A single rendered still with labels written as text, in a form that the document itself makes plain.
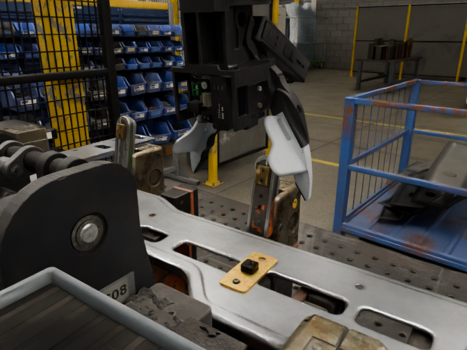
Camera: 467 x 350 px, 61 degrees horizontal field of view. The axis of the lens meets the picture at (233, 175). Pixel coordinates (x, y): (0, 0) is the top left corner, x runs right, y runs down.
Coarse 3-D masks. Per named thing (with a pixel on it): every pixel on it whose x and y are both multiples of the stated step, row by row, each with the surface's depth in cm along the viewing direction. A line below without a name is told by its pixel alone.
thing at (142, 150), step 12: (144, 144) 88; (132, 156) 81; (144, 156) 83; (156, 156) 86; (132, 168) 82; (144, 168) 84; (156, 168) 87; (144, 180) 84; (156, 180) 88; (156, 192) 88; (144, 228) 88
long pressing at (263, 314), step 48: (144, 192) 74; (192, 240) 56; (240, 240) 56; (192, 288) 45; (336, 288) 46; (384, 288) 46; (240, 336) 39; (288, 336) 39; (384, 336) 39; (432, 336) 39
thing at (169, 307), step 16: (144, 288) 33; (160, 288) 33; (128, 304) 31; (144, 304) 31; (160, 304) 31; (176, 304) 31; (192, 304) 31; (160, 320) 30; (176, 320) 29; (208, 320) 31
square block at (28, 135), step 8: (8, 128) 97; (16, 128) 96; (24, 128) 96; (32, 128) 96; (40, 128) 97; (16, 136) 92; (24, 136) 94; (32, 136) 95; (40, 136) 97; (24, 144) 94; (32, 144) 96; (40, 144) 97; (48, 144) 99
